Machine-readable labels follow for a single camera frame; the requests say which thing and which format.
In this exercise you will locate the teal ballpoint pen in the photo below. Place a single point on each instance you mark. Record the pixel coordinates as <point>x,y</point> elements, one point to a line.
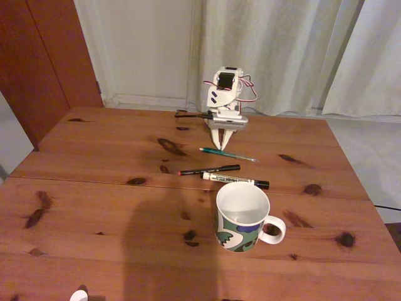
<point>213,151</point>

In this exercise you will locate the thin black marker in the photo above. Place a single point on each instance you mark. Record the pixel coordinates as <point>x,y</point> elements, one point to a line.
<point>219,169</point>

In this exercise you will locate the white marker with black cap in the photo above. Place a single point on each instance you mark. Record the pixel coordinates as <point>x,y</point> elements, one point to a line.
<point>232,179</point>

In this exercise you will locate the white mug with green pattern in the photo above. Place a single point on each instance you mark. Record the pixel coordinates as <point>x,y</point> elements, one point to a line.
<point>235,238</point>

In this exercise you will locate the brown wooden cabinet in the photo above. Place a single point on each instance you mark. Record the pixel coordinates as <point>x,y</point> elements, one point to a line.
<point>37,62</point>

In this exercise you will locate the small white round tag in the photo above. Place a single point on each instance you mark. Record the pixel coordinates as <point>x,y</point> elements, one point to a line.
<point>78,296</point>

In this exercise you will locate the grey oval camera box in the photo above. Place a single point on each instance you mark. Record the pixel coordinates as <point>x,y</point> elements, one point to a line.
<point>228,123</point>

